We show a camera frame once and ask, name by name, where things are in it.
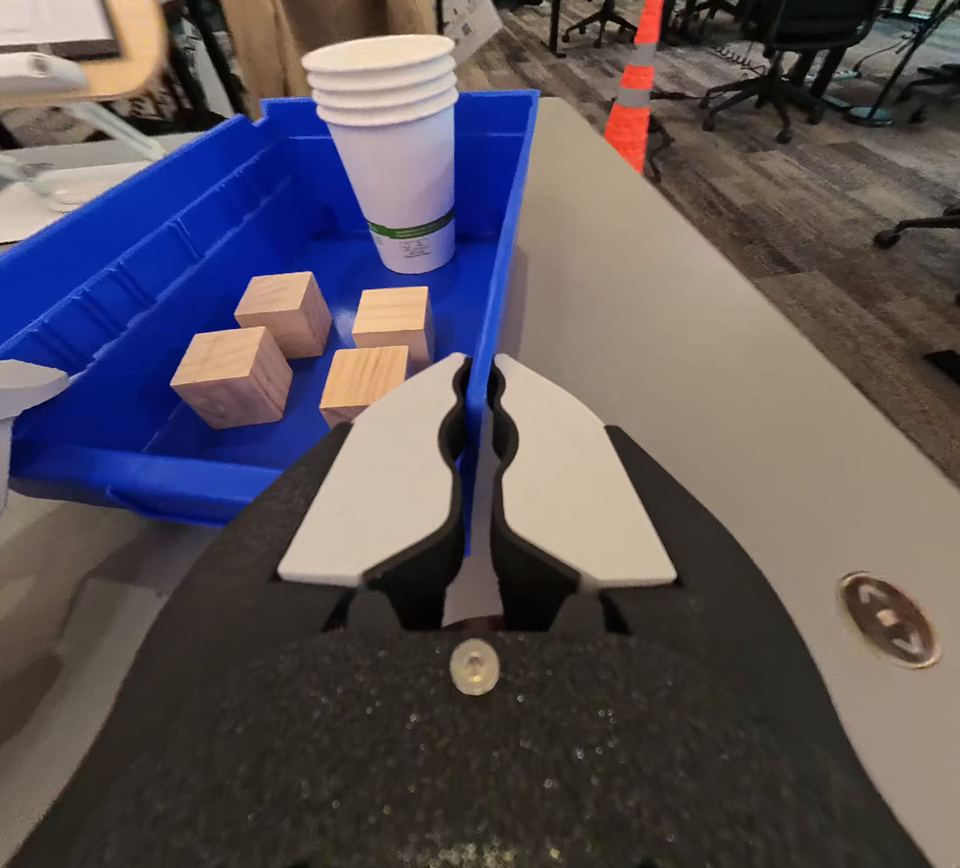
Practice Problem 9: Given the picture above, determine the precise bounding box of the wooden board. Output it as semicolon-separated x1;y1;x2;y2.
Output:
0;0;170;110

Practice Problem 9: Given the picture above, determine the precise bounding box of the wooden cube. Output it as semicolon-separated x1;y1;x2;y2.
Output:
351;286;436;370
169;325;294;431
318;346;411;430
234;271;333;360

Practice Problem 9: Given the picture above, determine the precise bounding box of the white document stand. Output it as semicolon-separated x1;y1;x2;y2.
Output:
0;52;168;246

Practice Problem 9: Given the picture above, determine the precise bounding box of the black metal rack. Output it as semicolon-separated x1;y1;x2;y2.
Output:
138;0;252;130

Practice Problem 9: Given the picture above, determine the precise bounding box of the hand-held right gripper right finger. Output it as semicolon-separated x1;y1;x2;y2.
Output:
489;352;680;632

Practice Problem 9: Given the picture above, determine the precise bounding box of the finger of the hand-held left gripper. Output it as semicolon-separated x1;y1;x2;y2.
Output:
0;360;71;510

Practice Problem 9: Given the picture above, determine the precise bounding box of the white paper cup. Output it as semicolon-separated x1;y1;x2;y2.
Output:
318;118;460;276
302;34;457;75
315;103;460;128
310;86;459;109
307;69;459;92

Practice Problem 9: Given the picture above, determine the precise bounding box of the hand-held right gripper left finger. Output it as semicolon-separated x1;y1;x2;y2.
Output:
275;352;475;632

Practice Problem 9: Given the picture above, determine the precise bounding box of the round desk control button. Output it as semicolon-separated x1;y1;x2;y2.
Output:
836;570;944;671

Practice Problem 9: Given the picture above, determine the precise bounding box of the orange traffic cone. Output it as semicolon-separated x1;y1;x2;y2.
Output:
602;0;670;176

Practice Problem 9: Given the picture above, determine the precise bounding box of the blue plastic bin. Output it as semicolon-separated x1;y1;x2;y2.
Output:
0;90;541;560

